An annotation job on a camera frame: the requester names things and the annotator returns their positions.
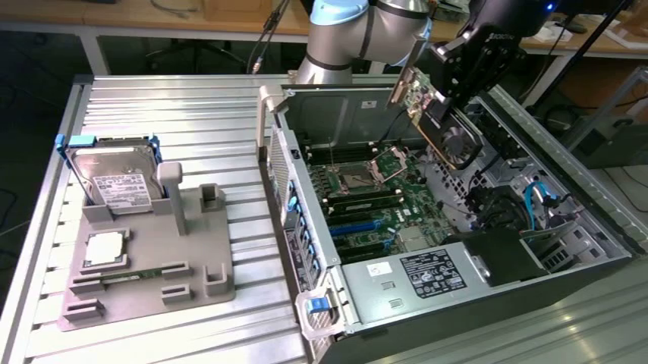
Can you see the grey aluminium profile frame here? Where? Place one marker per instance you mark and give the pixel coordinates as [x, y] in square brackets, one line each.
[632, 87]

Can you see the green motherboard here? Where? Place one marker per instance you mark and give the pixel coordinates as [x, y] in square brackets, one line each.
[419, 204]

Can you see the thin metal locking lever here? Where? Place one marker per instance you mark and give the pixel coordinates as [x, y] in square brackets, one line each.
[332, 151]

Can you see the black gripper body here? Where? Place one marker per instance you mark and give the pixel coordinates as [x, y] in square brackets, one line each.
[506, 19]

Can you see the black installed RAM stick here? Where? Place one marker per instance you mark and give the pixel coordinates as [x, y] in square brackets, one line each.
[362, 206]

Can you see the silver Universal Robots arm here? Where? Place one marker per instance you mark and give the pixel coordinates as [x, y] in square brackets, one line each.
[328, 45]

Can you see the open black PC case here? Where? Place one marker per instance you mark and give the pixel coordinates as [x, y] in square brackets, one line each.
[405, 339]

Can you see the blue case latch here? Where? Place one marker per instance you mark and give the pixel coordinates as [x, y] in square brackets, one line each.
[315, 305]

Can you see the CPU socket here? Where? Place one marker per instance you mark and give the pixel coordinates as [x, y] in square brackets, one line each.
[354, 180]

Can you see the grey plastic parts rack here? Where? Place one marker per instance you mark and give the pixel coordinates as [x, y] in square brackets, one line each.
[151, 242]

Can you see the black stand pole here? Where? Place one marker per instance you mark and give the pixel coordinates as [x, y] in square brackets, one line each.
[580, 49]

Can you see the silver CPU chip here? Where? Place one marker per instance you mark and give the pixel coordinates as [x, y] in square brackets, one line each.
[103, 250]

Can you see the brown cardboard box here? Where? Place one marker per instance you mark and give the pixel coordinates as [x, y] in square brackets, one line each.
[238, 7]

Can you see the perforated metal disk bay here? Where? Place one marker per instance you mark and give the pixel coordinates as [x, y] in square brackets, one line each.
[455, 182]

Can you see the wooden desk with white frame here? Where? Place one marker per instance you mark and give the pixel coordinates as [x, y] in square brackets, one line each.
[50, 15]

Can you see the white plastic parts pile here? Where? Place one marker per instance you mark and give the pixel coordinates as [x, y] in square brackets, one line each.
[557, 34]

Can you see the dark equipment box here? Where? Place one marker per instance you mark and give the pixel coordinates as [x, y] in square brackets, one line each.
[617, 148]

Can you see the blue expansion slot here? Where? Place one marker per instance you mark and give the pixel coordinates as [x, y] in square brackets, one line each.
[356, 227]

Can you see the hard disk in blue caddy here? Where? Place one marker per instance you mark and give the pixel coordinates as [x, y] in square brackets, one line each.
[121, 182]

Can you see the graphics card with black cooler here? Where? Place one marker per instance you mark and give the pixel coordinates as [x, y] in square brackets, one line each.
[455, 140]

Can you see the black RAM slot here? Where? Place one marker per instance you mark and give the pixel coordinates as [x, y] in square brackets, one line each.
[339, 150]
[340, 158]

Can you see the black monitor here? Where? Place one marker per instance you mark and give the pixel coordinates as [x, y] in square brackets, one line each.
[592, 5]

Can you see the green RAM stick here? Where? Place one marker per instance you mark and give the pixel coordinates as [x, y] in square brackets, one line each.
[133, 273]

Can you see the black office chair base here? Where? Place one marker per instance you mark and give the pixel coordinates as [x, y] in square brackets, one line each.
[195, 47]

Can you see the green circuit board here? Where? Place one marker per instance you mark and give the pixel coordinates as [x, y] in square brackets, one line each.
[451, 13]

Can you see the metal socket cover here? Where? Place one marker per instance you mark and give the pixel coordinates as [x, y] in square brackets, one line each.
[389, 161]

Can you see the grey power supply unit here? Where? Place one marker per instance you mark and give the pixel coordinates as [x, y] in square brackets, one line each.
[435, 277]

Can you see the grey metal drive bay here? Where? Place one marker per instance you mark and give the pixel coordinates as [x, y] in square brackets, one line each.
[561, 246]

